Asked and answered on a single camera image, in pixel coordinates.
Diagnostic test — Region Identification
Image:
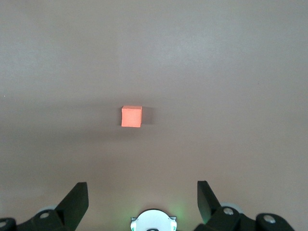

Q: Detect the orange foam block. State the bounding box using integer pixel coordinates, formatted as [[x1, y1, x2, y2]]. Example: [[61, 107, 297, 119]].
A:
[[120, 105, 143, 128]]

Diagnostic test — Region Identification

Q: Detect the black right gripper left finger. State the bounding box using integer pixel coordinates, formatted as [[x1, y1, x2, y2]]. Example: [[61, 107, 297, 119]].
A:
[[14, 182, 89, 231]]

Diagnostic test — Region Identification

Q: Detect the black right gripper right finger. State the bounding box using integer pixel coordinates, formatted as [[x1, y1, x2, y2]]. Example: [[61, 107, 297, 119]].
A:
[[194, 180, 295, 231]]

